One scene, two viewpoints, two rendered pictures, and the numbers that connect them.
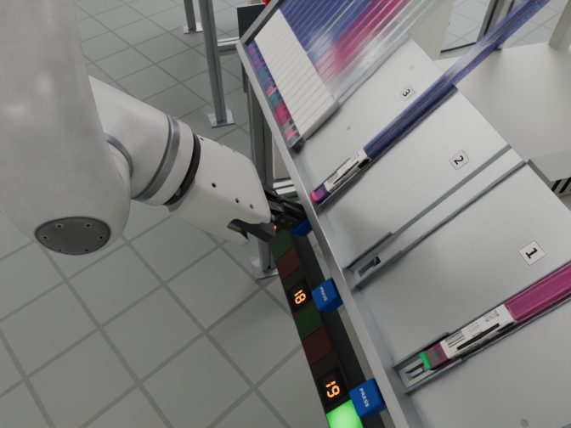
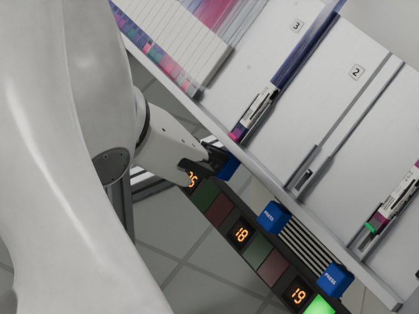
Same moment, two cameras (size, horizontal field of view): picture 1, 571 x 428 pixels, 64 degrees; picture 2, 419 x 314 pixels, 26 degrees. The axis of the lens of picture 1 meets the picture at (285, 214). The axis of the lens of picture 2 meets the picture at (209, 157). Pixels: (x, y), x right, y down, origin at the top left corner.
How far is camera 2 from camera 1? 0.58 m
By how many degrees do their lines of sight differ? 14
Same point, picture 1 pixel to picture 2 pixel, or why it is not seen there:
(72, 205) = (117, 138)
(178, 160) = (139, 111)
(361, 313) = (309, 215)
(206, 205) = (161, 147)
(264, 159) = not seen: hidden behind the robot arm
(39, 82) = (110, 56)
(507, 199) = (399, 91)
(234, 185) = (174, 129)
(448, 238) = (363, 134)
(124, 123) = not seen: hidden behind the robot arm
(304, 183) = (219, 126)
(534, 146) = not seen: outside the picture
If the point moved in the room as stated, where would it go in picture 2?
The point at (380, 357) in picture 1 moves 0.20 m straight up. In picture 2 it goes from (335, 240) to (355, 88)
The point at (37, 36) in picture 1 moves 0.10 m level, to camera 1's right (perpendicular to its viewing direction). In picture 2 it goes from (105, 29) to (217, 10)
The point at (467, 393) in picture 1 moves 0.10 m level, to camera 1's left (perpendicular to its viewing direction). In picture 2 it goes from (406, 239) to (315, 260)
